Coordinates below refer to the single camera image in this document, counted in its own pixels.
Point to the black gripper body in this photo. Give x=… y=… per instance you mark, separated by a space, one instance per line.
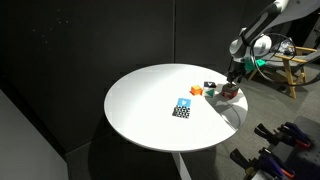
x=238 y=67

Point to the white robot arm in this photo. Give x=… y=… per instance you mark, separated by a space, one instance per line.
x=263 y=20

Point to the black white letter block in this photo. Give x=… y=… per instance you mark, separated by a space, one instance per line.
x=209 y=90

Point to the small orange block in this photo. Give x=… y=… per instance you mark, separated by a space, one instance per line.
x=196 y=90

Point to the blue checkered block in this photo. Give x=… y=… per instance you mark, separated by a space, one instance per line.
x=182 y=108

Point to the wooden armchair grey cushion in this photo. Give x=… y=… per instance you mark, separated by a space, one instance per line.
x=290 y=71

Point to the clear plastic bag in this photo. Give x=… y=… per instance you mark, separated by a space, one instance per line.
x=287 y=46

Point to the purple orange bar clamp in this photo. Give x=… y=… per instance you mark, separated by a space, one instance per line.
x=266 y=161
x=290 y=134

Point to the black perforated breadboard plate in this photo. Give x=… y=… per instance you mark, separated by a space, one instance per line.
x=305 y=160

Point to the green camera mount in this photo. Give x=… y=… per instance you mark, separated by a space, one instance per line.
x=255 y=64

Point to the white table pedestal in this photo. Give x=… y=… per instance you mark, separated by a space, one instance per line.
x=181 y=166

